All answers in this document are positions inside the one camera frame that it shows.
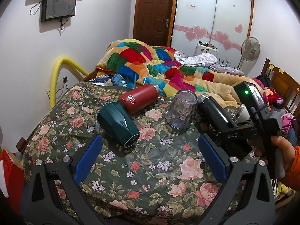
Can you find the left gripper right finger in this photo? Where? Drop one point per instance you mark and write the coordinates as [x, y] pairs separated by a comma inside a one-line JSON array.
[[246, 195]]

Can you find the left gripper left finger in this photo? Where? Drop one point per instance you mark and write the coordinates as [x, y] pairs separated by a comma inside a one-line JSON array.
[[43, 204]]

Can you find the black thermos bottle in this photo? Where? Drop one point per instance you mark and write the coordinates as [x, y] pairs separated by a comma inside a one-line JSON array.
[[213, 114]]

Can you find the white cylindrical cup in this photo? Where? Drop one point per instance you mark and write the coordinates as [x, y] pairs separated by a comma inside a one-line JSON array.
[[241, 114]]

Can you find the dark green faceted cup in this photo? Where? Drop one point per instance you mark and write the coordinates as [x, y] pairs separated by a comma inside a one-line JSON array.
[[118, 125]]

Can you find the right hand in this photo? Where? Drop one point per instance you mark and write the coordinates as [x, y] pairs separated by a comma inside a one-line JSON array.
[[286, 147]]

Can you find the red plush toy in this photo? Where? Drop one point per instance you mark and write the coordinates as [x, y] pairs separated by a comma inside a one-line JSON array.
[[273, 96]]

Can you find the clear glass tumbler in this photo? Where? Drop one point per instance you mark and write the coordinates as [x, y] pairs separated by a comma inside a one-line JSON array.
[[182, 110]]

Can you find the wooden bed headboard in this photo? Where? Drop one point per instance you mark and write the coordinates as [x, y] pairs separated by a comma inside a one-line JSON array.
[[284, 85]]

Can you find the white grey crumpled clothes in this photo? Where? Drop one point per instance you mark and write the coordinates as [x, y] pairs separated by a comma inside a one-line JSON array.
[[205, 60]]

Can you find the green floral tablecloth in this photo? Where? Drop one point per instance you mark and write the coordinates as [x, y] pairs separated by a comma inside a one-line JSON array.
[[162, 179]]

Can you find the white standing fan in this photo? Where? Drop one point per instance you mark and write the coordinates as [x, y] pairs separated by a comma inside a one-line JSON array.
[[250, 51]]

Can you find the white box appliance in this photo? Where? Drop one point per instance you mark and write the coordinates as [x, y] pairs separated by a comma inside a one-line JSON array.
[[205, 48]]

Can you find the red thermos bottle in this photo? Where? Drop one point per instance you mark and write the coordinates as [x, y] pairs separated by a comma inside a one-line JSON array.
[[139, 98]]

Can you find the colourful patchwork blanket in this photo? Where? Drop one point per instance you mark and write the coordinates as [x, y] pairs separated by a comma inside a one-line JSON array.
[[144, 64]]

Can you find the frosted wardrobe sliding doors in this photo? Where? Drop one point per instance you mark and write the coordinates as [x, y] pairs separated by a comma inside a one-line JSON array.
[[222, 23]]

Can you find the yellow foam-padded pipe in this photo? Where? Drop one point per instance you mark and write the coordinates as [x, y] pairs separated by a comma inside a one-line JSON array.
[[55, 74]]

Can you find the brown wooden door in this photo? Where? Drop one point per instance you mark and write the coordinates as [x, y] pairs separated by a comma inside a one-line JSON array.
[[153, 21]]

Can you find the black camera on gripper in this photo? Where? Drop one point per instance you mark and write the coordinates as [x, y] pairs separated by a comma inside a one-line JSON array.
[[250, 96]]

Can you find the small black wall monitor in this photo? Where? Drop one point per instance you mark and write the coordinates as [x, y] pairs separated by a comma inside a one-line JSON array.
[[57, 9]]

